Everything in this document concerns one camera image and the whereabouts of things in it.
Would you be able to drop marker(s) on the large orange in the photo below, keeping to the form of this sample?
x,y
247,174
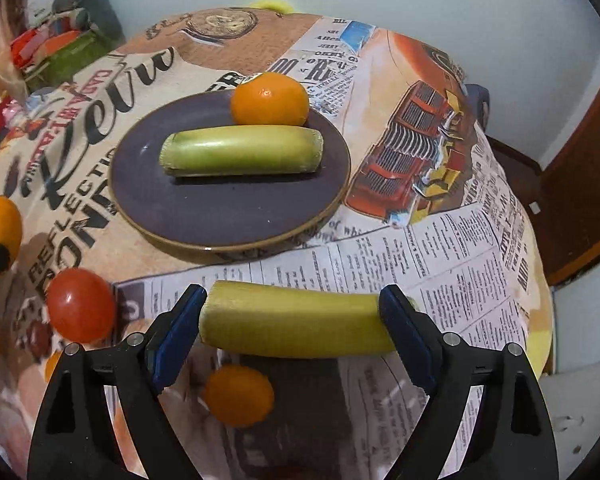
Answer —
x,y
270,100

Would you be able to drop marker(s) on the red tomato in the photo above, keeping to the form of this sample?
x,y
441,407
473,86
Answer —
x,y
80,305

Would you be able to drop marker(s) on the newspaper print tablecloth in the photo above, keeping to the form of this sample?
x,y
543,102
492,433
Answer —
x,y
455,260

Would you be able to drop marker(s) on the small orange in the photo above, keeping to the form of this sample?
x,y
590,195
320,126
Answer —
x,y
238,395
53,367

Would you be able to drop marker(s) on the purple ceramic plate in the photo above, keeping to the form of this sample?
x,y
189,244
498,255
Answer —
x,y
205,210

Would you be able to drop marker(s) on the brown wooden door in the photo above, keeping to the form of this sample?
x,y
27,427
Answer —
x,y
585,185

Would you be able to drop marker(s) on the grey-blue backpack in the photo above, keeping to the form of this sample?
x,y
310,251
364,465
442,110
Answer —
x,y
479,105

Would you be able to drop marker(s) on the yellow foam tube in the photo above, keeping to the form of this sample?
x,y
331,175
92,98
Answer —
x,y
272,6

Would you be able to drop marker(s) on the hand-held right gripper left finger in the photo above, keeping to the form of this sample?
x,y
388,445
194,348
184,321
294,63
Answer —
x,y
177,340

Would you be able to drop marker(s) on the yellow cloth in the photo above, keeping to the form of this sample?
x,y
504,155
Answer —
x,y
542,345

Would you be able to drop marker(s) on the green patterned box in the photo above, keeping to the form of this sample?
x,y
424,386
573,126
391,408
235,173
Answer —
x,y
70,62

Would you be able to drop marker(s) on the red box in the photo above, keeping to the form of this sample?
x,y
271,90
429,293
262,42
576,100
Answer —
x,y
35,47

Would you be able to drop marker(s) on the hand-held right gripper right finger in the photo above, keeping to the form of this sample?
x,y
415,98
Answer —
x,y
405,330

